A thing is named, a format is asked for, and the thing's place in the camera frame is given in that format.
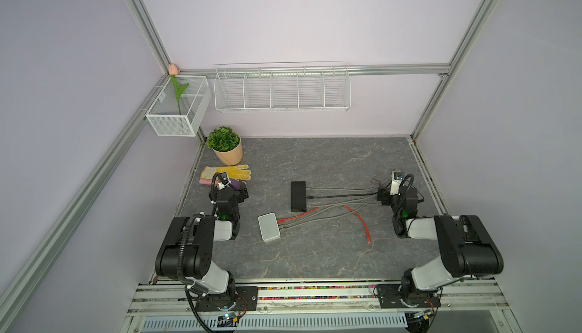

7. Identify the white network switch box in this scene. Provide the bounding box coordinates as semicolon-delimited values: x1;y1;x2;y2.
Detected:
258;213;280;243

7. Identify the red ethernet cable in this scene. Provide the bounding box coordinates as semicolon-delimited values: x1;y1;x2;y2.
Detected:
276;204;372;244

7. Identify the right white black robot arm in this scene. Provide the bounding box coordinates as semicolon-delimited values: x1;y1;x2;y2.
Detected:
377;187;504;308

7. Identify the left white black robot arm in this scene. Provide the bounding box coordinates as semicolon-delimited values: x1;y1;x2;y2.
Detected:
155;182;249;302

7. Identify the purple pink trowel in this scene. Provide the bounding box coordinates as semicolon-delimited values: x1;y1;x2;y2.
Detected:
199;178;242;191

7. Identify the yellow work glove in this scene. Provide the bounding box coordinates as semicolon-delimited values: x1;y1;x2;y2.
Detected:
200;164;252;181

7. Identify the green plant in pot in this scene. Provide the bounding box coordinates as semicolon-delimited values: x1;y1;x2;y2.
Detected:
206;126;243;166

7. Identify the pink artificial tulip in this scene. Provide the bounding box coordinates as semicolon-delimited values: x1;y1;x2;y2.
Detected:
168;64;189;116

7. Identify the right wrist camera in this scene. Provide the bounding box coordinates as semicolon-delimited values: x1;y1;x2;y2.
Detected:
390;170;406;195

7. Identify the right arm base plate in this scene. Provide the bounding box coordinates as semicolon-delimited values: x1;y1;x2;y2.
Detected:
373;284;441;309

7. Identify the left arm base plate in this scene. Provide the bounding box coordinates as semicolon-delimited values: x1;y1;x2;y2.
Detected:
195;285;259;312

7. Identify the small white wire basket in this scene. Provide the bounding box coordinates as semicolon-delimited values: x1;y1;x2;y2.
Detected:
146;75;212;137

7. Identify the long white wire basket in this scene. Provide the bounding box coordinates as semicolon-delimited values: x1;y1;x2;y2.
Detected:
214;62;352;112

